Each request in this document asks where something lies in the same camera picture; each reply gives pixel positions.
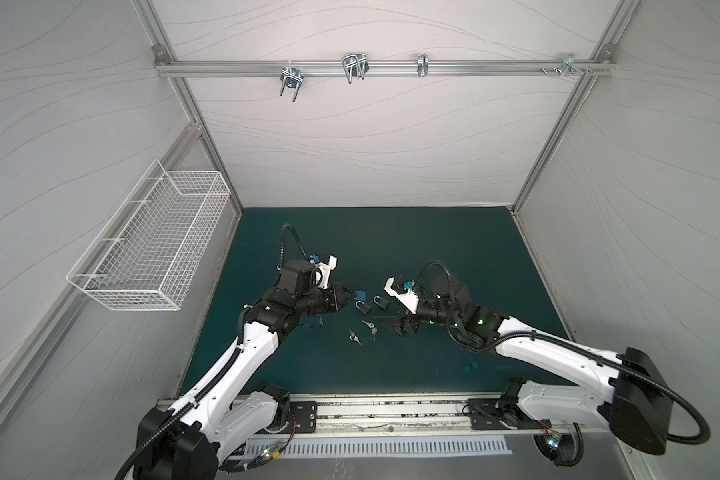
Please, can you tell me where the silver key pair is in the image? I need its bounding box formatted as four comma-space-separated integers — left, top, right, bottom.
363, 321, 378, 341

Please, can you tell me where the black padlock with keys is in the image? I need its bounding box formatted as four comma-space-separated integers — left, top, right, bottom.
355, 300, 371, 315

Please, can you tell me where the black padlock shackle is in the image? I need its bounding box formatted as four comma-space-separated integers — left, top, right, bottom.
373, 295, 390, 310

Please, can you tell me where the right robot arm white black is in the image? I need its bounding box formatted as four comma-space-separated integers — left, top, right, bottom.
384, 261, 712, 455

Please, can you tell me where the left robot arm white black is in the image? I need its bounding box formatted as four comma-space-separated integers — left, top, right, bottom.
115, 253, 356, 479

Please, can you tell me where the metal U hook left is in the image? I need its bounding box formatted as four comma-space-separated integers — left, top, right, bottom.
279, 66, 304, 102

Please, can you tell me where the metal u hook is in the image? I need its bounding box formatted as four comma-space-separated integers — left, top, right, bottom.
341, 53, 369, 84
279, 66, 304, 102

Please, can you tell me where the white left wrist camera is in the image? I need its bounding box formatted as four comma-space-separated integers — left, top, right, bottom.
310, 253, 337, 290

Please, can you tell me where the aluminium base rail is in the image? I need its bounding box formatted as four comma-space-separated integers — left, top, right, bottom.
155, 392, 625, 436

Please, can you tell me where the white slotted cable duct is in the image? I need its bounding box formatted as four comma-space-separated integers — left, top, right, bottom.
280, 435, 513, 459

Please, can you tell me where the white wire basket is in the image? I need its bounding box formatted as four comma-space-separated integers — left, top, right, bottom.
66, 160, 230, 312

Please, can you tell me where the aluminium wall rail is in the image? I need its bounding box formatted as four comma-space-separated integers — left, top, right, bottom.
156, 57, 616, 78

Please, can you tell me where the metal hook bracket right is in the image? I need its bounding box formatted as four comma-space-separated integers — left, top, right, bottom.
539, 53, 594, 78

